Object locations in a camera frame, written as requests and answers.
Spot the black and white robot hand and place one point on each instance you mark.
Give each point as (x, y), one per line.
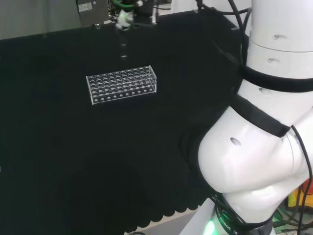
(126, 18)

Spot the clear glass test tube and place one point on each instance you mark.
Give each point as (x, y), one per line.
(124, 52)

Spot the clear acrylic test tube rack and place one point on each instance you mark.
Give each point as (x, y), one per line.
(122, 84)

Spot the grey metal box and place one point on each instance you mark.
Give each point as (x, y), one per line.
(91, 11)

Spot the black bench cloth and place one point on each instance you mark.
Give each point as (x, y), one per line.
(73, 151)

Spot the yellow stop button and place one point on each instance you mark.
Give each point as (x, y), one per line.
(294, 198)

